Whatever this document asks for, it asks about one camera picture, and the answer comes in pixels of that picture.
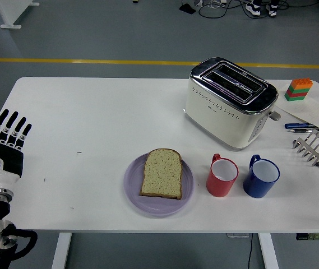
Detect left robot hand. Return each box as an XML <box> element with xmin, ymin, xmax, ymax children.
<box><xmin>0</xmin><ymin>109</ymin><xmax>33</xmax><ymax>194</ymax></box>

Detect bread slice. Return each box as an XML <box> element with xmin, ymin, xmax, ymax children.
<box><xmin>139</xmin><ymin>148</ymin><xmax>183</xmax><ymax>201</ymax></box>

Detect purple plate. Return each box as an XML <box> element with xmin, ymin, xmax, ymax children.
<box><xmin>123</xmin><ymin>152</ymin><xmax>195</xmax><ymax>219</ymax></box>

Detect white paper sheet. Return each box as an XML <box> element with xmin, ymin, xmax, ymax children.
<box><xmin>274</xmin><ymin>82</ymin><xmax>319</xmax><ymax>127</ymax></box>

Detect metal toast rack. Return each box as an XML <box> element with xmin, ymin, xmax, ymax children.
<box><xmin>292</xmin><ymin>129</ymin><xmax>319</xmax><ymax>168</ymax></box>

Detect blue pen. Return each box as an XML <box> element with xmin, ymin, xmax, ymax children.
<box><xmin>284</xmin><ymin>122</ymin><xmax>319</xmax><ymax>129</ymax></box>

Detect toy brick stack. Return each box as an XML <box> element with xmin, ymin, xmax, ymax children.
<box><xmin>284</xmin><ymin>77</ymin><xmax>313</xmax><ymax>101</ymax></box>

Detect blue mug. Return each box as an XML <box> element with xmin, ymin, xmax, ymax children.
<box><xmin>242</xmin><ymin>154</ymin><xmax>280</xmax><ymax>199</ymax></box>

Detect white table leg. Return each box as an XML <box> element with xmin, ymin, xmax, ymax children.
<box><xmin>258</xmin><ymin>233</ymin><xmax>279</xmax><ymax>269</ymax></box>
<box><xmin>51</xmin><ymin>232</ymin><xmax>73</xmax><ymax>269</ymax></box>

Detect cream and chrome toaster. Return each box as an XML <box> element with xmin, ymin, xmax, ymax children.
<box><xmin>183</xmin><ymin>57</ymin><xmax>282</xmax><ymax>152</ymax></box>

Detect black table control box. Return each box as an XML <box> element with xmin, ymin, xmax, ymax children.
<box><xmin>296</xmin><ymin>233</ymin><xmax>319</xmax><ymax>241</ymax></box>

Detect person's shoe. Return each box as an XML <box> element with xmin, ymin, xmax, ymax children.
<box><xmin>266</xmin><ymin>0</ymin><xmax>279</xmax><ymax>17</ymax></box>
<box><xmin>245</xmin><ymin>0</ymin><xmax>262</xmax><ymax>17</ymax></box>

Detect red mug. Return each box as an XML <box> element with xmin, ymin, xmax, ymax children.
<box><xmin>206</xmin><ymin>153</ymin><xmax>239</xmax><ymax>198</ymax></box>

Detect white furniture base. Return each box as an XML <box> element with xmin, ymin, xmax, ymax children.
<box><xmin>0</xmin><ymin>0</ymin><xmax>40</xmax><ymax>29</ymax></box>

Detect black foot pedal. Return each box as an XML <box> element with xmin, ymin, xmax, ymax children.
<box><xmin>179</xmin><ymin>3</ymin><xmax>196</xmax><ymax>15</ymax></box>

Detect black cable under table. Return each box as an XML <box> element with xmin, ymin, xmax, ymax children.
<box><xmin>247</xmin><ymin>234</ymin><xmax>255</xmax><ymax>269</ymax></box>

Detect black floor cables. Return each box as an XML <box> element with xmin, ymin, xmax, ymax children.
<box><xmin>198</xmin><ymin>0</ymin><xmax>289</xmax><ymax>19</ymax></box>

